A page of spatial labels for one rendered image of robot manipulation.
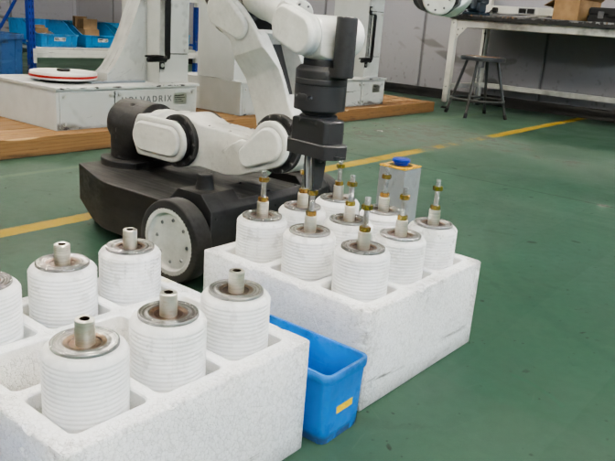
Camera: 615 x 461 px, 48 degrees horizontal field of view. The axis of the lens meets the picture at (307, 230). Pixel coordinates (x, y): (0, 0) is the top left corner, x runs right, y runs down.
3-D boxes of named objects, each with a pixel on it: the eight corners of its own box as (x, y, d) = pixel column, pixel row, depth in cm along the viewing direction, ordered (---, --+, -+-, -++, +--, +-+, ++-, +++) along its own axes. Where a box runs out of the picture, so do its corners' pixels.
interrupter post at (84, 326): (69, 345, 76) (69, 317, 75) (88, 338, 78) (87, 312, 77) (81, 352, 75) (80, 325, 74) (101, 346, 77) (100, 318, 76)
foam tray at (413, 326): (200, 334, 137) (203, 249, 131) (323, 287, 166) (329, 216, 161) (359, 412, 113) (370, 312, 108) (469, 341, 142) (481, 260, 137)
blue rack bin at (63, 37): (6, 42, 587) (5, 16, 581) (46, 43, 616) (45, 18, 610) (40, 47, 559) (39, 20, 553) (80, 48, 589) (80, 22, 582)
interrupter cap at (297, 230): (281, 234, 122) (282, 230, 121) (298, 224, 128) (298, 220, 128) (321, 241, 119) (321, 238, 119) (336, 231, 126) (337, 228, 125)
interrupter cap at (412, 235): (391, 243, 121) (391, 240, 120) (372, 230, 127) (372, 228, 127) (428, 242, 123) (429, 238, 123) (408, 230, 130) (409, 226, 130)
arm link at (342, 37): (284, 82, 116) (288, 12, 113) (331, 82, 123) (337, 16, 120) (327, 91, 108) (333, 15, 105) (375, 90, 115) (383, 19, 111)
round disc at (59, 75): (16, 78, 318) (15, 65, 316) (72, 77, 341) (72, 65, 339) (52, 85, 300) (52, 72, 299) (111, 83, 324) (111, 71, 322)
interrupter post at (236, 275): (223, 292, 94) (224, 270, 93) (235, 288, 96) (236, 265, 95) (235, 297, 93) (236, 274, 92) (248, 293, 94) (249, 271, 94)
